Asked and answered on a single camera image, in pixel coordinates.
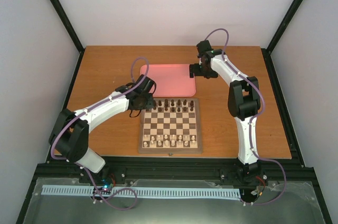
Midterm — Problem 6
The black aluminium frame rail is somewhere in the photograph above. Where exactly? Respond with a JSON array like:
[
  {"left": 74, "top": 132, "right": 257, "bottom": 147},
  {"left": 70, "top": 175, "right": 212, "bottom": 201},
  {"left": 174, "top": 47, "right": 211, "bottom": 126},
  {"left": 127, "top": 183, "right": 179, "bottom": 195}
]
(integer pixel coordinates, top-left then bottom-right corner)
[{"left": 31, "top": 155, "right": 316, "bottom": 190}]

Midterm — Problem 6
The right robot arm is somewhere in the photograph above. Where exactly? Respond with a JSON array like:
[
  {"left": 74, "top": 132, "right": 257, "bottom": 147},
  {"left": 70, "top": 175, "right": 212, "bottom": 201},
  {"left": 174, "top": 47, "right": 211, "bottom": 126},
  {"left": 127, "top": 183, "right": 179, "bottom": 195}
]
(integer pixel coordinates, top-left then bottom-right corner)
[{"left": 189, "top": 40, "right": 261, "bottom": 184}]

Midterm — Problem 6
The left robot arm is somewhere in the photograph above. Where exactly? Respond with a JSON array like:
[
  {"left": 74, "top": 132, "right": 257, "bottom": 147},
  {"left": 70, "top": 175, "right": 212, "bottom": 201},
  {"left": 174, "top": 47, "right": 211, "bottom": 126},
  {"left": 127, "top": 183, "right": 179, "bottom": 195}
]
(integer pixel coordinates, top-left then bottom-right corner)
[{"left": 49, "top": 74, "right": 157, "bottom": 183}]

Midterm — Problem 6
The light blue cable duct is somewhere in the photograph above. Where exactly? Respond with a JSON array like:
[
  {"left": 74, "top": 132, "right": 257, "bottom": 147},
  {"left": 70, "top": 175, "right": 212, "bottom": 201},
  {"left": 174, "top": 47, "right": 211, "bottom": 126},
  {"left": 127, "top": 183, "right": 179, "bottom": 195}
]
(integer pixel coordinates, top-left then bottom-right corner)
[{"left": 41, "top": 185, "right": 240, "bottom": 200}]

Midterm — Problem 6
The wooden chessboard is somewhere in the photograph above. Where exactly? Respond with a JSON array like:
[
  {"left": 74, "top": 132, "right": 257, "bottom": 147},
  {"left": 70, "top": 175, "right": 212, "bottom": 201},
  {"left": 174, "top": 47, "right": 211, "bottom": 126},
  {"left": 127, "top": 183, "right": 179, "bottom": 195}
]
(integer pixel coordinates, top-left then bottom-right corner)
[{"left": 138, "top": 98, "right": 203, "bottom": 154}]

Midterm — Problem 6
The light king chess piece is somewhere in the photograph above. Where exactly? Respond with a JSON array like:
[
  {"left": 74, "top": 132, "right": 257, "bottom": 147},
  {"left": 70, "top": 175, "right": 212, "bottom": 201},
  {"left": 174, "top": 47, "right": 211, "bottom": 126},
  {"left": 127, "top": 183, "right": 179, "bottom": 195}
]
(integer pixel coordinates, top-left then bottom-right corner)
[{"left": 171, "top": 135, "right": 176, "bottom": 147}]

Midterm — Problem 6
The pink plastic tray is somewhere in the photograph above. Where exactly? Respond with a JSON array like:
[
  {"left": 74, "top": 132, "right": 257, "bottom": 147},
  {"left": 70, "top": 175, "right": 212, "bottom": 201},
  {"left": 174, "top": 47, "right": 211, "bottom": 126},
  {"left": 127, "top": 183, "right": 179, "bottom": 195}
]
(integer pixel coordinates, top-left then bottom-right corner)
[{"left": 147, "top": 64, "right": 196, "bottom": 98}]

